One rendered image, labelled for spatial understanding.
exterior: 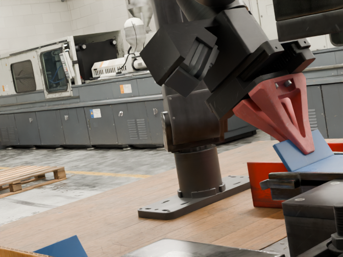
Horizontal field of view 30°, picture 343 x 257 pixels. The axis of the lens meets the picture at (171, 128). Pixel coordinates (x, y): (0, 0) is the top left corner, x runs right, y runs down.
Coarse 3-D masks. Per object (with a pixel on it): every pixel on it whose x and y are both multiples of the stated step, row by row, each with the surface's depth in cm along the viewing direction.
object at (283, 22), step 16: (288, 0) 48; (304, 0) 47; (320, 0) 46; (336, 0) 45; (288, 16) 48; (304, 16) 47; (320, 16) 46; (336, 16) 45; (288, 32) 48; (304, 32) 47; (320, 32) 46; (336, 32) 45
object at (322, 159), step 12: (312, 132) 62; (276, 144) 58; (288, 144) 59; (324, 144) 62; (288, 156) 58; (300, 156) 59; (312, 156) 60; (324, 156) 61; (336, 156) 61; (288, 168) 58; (300, 168) 58; (312, 168) 57; (324, 168) 56; (336, 168) 56
